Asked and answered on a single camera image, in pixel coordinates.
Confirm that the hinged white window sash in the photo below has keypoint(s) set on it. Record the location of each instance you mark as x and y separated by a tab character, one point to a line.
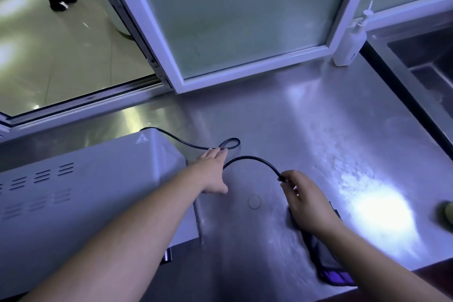
247	68

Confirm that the person's left hand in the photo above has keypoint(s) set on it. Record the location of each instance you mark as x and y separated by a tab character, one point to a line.
212	174

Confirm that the white plastic bottle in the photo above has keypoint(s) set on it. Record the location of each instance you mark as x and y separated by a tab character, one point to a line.
350	43

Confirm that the yellow rubber band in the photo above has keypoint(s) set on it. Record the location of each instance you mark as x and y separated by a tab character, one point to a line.
248	202

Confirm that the person's right forearm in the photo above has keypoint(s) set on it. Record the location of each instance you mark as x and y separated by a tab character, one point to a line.
382	270

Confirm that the silver microwave black door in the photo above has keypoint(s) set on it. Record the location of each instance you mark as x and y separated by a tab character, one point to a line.
70	213

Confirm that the stainless steel sink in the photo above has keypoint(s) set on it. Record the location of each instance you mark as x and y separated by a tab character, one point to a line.
424	64

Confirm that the grey purple cloth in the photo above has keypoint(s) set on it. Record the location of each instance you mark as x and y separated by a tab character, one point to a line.
325	259

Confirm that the white window frame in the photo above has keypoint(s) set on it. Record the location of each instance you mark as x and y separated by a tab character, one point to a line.
70	110

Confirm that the person's left forearm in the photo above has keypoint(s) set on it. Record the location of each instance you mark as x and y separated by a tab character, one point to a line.
116	241

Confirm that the yellow green sponge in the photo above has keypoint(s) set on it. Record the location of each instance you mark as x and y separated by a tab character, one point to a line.
446	215

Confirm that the person's right hand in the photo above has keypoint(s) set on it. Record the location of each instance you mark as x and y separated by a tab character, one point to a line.
311	206

